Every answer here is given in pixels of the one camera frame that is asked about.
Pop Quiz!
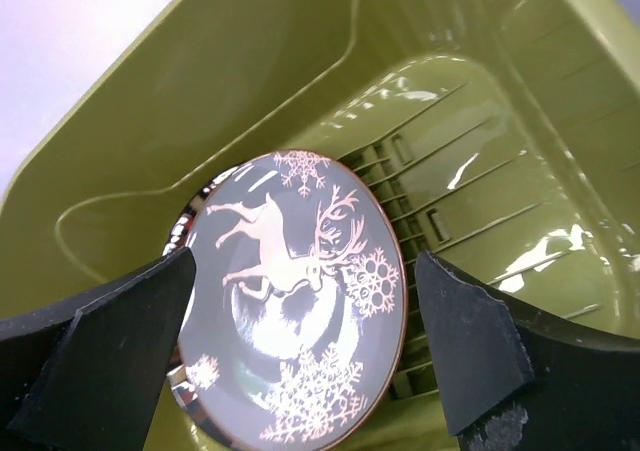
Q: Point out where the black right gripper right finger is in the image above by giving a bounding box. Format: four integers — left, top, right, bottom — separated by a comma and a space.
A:
415, 251, 639, 450

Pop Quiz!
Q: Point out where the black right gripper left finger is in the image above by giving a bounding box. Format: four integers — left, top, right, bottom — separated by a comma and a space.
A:
1, 247, 196, 450

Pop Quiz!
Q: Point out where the brown striped rim plate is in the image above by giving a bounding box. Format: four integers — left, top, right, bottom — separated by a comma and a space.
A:
162, 183, 215, 415

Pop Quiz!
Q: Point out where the grey reindeer plate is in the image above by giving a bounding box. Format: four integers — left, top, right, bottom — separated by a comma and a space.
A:
171, 150, 408, 450

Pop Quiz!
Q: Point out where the olive green plastic bin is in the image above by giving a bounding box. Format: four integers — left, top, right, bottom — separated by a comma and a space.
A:
1, 0, 639, 450

